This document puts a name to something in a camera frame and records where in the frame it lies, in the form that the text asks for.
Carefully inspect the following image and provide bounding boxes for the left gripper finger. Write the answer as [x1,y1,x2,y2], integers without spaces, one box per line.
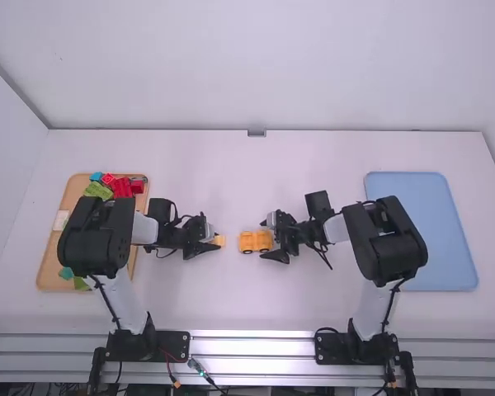
[182,242,223,262]

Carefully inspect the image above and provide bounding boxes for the red toy brick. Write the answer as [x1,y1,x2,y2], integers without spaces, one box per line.
[110,177,146,200]

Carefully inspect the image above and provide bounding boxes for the silver rails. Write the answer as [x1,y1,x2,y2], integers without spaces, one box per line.
[0,328,495,388]

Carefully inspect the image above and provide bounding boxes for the blue mat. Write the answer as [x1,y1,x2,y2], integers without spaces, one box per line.
[362,171,479,293]

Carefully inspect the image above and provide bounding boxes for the red wire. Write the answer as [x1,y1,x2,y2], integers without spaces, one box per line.
[158,348,191,389]

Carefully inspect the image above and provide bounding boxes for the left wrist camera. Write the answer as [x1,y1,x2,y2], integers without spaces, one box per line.
[200,222,218,244]

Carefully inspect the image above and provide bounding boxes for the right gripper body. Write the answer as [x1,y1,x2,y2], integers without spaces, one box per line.
[273,210,303,257]

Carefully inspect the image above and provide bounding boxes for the tan tray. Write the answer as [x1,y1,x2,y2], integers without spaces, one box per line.
[35,172,150,293]

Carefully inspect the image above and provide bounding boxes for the yellow toy car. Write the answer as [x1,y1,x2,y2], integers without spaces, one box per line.
[237,229,274,255]

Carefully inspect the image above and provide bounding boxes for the green toy brick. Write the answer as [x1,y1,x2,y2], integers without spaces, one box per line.
[83,181,113,201]
[69,275,93,293]

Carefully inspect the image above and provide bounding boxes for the black cable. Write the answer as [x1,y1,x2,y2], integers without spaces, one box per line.
[307,241,335,272]
[142,242,185,260]

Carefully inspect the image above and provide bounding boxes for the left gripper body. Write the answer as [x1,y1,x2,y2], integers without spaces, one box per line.
[171,213,208,252]

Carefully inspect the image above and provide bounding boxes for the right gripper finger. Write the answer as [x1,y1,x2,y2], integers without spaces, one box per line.
[258,247,292,266]

